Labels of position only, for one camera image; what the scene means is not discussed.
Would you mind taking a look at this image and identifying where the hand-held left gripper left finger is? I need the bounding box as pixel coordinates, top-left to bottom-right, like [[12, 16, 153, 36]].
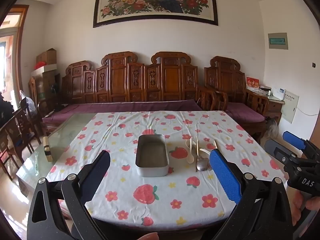
[[27, 150, 111, 240]]

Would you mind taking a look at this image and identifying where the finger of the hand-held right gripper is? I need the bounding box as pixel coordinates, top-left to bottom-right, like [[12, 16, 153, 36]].
[[264, 139, 303, 173], [283, 131, 320, 155]]

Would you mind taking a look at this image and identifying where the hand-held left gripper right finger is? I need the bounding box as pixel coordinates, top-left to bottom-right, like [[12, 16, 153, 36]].
[[209, 149, 293, 240]]

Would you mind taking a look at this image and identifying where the metal spoon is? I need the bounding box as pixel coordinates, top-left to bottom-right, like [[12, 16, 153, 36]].
[[196, 152, 209, 172]]

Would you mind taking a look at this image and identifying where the cream plastic spoon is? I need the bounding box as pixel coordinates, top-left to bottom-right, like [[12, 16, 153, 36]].
[[186, 138, 195, 163]]

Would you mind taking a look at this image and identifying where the cream spoon with holed handle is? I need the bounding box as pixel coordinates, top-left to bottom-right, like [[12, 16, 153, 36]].
[[185, 139, 212, 156]]

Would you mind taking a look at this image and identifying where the metal tin box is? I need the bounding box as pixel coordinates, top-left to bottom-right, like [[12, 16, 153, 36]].
[[135, 134, 169, 177]]

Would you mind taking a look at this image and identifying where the person's right hand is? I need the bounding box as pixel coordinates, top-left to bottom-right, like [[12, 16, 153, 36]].
[[292, 191, 320, 227]]

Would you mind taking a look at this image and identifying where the person's left hand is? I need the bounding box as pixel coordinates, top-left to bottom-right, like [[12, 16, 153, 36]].
[[132, 232, 159, 240]]

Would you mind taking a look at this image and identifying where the grey furry pet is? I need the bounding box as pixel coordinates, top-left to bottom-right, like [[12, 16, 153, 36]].
[[264, 118, 279, 139]]

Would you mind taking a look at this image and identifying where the cream electrical panel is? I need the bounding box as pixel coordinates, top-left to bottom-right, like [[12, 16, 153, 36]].
[[281, 89, 300, 124]]

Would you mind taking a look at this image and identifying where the wooden side table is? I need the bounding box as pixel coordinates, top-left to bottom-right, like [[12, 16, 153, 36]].
[[260, 94, 285, 125]]

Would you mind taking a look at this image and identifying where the white telephone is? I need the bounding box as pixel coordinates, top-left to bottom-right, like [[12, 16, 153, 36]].
[[270, 87, 286, 101]]

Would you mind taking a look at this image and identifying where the purple armchair cushion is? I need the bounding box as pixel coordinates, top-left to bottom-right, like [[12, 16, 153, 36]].
[[226, 102, 265, 123]]

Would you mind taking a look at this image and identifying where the wooden block with black band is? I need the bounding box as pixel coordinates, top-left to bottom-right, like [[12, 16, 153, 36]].
[[43, 136, 54, 162]]

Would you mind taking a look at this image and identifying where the strawberry print tablecloth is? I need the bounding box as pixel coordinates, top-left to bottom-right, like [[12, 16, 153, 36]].
[[46, 110, 293, 230]]

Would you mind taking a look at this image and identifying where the red desk calendar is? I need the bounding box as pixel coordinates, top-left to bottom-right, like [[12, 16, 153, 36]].
[[246, 76, 260, 92]]

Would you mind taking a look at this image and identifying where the long purple sofa cushion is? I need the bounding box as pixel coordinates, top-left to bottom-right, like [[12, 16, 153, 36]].
[[42, 99, 203, 123]]

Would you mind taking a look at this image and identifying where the carved wooden armchair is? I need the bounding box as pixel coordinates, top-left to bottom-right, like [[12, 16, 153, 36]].
[[204, 56, 270, 144]]

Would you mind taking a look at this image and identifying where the dark wooden dining chair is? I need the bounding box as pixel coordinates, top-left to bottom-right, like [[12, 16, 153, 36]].
[[0, 107, 42, 180]]

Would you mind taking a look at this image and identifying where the plastic bag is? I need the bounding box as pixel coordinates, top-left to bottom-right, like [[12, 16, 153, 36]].
[[19, 90, 38, 117]]

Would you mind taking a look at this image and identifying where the long carved wooden sofa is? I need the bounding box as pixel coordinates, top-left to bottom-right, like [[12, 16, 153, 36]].
[[41, 51, 229, 137]]

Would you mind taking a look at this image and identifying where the white flat carton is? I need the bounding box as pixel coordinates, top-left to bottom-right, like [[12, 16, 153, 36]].
[[30, 64, 58, 77]]

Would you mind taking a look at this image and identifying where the small cardboard box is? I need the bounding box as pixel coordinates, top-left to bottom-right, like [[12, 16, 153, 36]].
[[36, 48, 57, 66]]

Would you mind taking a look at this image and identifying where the framed peacock flower painting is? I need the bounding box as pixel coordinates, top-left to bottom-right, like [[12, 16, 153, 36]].
[[93, 0, 219, 28]]

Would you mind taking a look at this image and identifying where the white wall cable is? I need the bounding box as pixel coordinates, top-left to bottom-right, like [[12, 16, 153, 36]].
[[296, 107, 319, 117]]

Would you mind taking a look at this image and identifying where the grey wall distribution box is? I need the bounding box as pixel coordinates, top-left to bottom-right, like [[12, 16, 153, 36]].
[[268, 32, 289, 51]]

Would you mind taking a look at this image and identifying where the wooden door frame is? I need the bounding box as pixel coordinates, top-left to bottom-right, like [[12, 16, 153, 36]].
[[0, 4, 30, 110]]

